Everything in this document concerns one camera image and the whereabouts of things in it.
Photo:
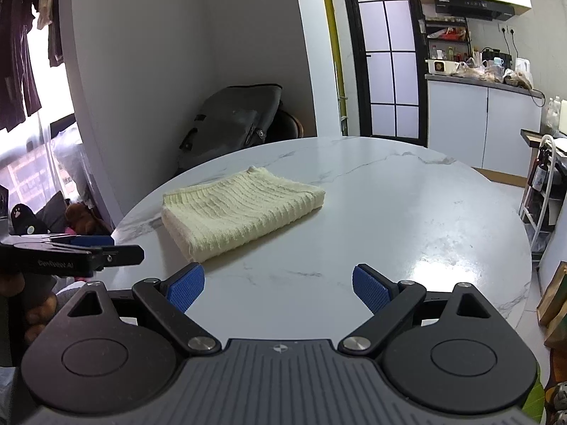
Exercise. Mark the dark hanging garment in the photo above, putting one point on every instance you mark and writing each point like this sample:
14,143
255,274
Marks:
55,31

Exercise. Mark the white wall socket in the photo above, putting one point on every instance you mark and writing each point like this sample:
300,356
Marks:
508,30

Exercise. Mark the brown paper bag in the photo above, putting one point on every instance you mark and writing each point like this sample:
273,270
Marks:
556,301

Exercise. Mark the small white countertop appliance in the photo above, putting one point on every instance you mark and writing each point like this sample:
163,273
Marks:
440,67

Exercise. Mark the white electric kettle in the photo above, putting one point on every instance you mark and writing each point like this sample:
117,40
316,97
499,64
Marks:
522,66

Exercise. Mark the black range hood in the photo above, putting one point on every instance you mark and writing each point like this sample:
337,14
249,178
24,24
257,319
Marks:
465,5

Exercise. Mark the pale yellow ribbed towel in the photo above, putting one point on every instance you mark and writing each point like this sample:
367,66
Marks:
239,212

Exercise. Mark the clear plastic bottle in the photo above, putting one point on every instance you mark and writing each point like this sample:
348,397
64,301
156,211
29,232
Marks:
553,113

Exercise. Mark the plastic food bag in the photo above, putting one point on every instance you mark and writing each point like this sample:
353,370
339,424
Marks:
516,79

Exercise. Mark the black paw print plush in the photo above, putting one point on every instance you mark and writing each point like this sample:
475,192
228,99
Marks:
29,219

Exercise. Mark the black framed glass door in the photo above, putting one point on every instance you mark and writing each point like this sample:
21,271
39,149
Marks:
390,75

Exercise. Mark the dark brown chair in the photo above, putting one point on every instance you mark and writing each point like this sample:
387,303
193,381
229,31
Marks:
288,128

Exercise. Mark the white trolley cart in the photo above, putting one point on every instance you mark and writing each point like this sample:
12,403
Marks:
538,225

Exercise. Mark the person's left hand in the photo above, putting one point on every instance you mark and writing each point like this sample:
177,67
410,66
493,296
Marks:
42,318

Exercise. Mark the dark side table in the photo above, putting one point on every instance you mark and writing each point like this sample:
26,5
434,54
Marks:
534,135

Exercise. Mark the white kitchen base cabinet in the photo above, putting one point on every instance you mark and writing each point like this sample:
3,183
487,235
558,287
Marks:
460,124

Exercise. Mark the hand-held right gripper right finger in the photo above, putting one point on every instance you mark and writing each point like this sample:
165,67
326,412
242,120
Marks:
372,290

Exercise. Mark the grey backpack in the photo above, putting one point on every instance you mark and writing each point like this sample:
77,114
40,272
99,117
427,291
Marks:
230,124

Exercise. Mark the yellow vertical pipe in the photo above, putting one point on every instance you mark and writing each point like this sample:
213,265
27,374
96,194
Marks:
332,31

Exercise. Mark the dark bottle with label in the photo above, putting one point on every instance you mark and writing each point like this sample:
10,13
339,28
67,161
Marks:
539,177

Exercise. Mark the brown plush toy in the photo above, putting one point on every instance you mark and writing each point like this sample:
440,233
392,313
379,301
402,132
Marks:
82,217

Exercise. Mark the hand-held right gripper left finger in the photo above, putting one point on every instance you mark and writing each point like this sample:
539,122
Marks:
186,290

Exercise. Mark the black countertop storage rack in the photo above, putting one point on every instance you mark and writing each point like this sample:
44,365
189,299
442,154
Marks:
445,35

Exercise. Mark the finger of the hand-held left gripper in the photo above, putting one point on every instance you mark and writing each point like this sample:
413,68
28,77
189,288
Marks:
122,254
91,241

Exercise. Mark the dark maroon hanging shirt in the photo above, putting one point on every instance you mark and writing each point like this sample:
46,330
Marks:
17,53

